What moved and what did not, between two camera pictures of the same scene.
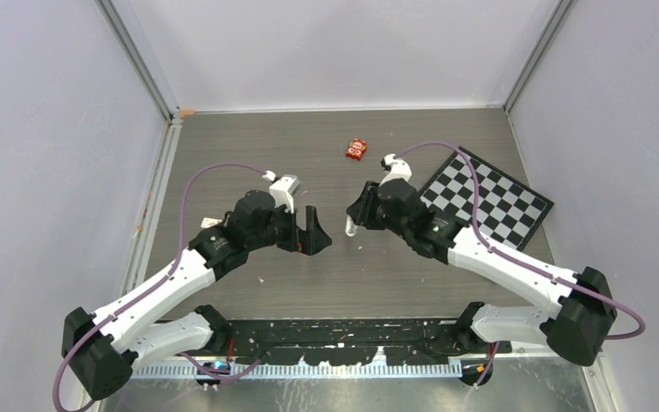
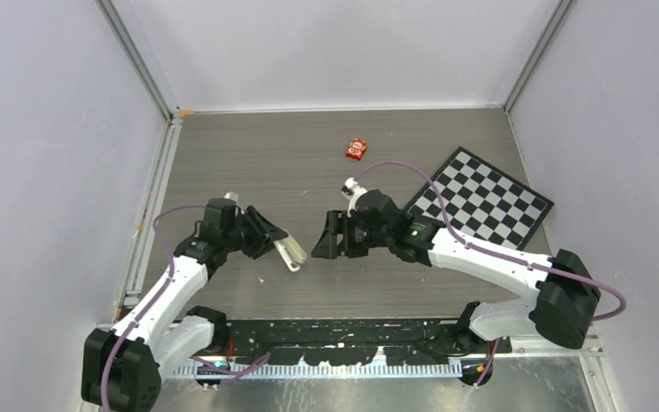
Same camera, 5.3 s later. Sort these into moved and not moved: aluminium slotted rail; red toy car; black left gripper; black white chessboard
Moved: black left gripper
Not moved: aluminium slotted rail; black white chessboard; red toy car
